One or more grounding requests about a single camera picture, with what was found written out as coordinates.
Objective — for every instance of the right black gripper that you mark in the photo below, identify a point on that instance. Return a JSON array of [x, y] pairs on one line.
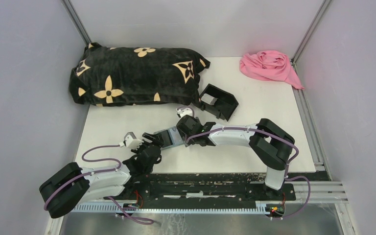
[[189, 142]]

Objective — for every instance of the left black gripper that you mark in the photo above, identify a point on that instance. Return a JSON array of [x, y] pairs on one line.
[[156, 139]]

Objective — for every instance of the green card holder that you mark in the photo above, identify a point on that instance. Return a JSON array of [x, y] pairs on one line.
[[170, 137]]

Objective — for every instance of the black card box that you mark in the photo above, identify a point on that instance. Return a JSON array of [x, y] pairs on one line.
[[224, 107]]

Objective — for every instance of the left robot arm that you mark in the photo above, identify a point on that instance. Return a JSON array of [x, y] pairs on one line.
[[73, 185]]

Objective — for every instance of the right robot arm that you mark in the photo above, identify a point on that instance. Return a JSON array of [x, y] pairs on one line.
[[273, 146]]

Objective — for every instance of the stack of cards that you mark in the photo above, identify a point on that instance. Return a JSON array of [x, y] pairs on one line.
[[209, 99]]

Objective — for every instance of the black floral pillow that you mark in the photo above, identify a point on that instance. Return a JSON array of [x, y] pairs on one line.
[[120, 76]]

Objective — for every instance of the pink cloth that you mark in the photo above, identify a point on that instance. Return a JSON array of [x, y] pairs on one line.
[[270, 65]]

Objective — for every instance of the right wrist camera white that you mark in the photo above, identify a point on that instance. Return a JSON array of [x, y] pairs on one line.
[[185, 111]]

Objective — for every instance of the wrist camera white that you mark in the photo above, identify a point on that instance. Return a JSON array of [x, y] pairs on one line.
[[130, 141], [185, 111]]

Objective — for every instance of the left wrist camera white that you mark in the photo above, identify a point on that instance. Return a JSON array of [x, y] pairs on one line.
[[130, 141]]

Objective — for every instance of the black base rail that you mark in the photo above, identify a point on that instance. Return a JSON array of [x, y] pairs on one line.
[[204, 191]]

